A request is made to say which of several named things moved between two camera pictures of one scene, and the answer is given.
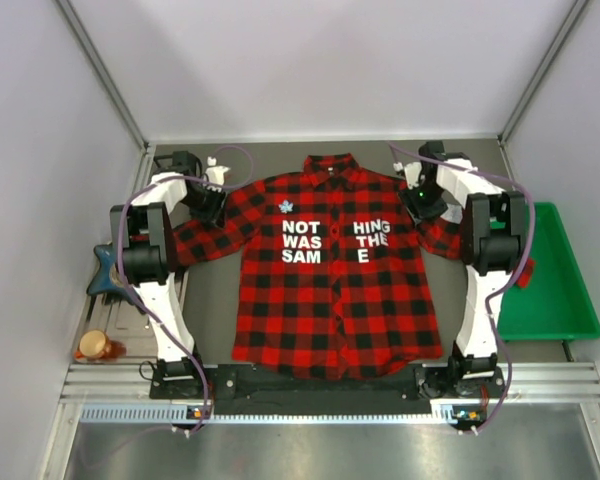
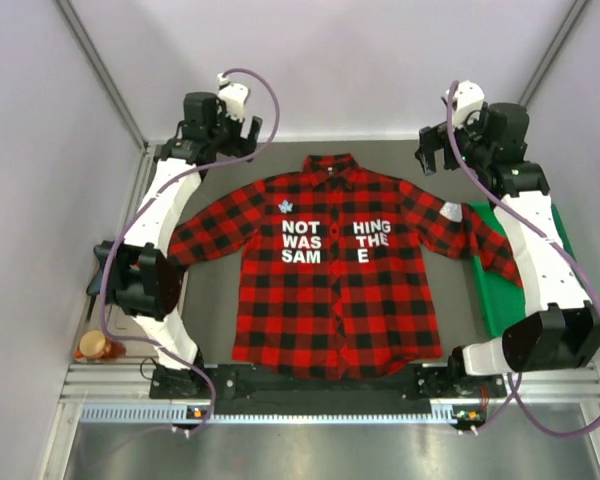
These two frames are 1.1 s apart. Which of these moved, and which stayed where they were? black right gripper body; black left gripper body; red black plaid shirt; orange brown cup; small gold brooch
Moved: black right gripper body; black left gripper body
Stayed: red black plaid shirt; small gold brooch; orange brown cup
